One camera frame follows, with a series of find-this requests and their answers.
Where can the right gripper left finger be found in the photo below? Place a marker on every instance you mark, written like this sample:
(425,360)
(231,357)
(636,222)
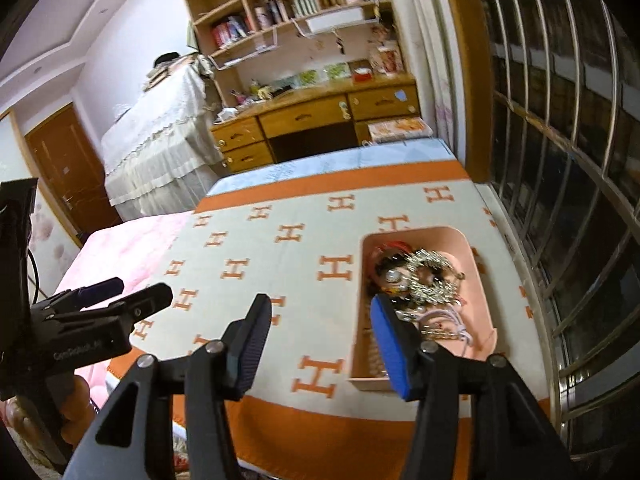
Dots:
(131,438)

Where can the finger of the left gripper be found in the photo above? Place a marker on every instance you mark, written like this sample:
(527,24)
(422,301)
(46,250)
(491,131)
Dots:
(74,300)
(113,317)

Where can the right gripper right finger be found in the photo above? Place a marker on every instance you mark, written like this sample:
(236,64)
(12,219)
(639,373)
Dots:
(511,435)

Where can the silver pearl hair ornament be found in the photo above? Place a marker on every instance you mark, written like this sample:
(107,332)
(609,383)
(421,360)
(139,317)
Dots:
(433,280)

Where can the round white pendant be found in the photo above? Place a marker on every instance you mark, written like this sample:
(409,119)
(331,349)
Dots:
(393,276)

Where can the red cord jade bangle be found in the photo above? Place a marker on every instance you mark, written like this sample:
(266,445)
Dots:
(388,256)

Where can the pink jewelry tray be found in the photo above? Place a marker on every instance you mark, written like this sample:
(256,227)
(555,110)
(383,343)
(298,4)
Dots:
(368,372)

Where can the left hand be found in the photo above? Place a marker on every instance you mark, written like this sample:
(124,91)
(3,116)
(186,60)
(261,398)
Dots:
(76,411)

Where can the pink bed sheet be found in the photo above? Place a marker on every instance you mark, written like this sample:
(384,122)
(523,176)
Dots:
(137,252)

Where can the orange H-pattern blanket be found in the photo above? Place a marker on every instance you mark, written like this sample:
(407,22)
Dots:
(299,241)

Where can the brown wooden door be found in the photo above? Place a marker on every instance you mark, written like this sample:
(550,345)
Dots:
(73,171)

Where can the white lace-covered furniture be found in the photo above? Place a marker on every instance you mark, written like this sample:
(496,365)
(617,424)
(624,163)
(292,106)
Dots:
(160,156)

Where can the wooden desk with drawers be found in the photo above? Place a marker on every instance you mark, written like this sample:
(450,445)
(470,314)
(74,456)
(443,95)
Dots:
(322,119)

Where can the light blue bed sheet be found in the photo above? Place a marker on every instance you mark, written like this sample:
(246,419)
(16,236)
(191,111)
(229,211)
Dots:
(369,156)

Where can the stack of magazines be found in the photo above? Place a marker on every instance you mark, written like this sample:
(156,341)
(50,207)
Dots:
(397,130)

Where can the metal window grille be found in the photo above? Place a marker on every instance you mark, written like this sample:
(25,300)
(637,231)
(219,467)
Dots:
(565,166)

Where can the light floral curtain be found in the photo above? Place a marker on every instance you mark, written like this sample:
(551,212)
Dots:
(430,47)

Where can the wooden wall bookshelf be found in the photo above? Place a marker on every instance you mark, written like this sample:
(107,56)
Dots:
(232,32)

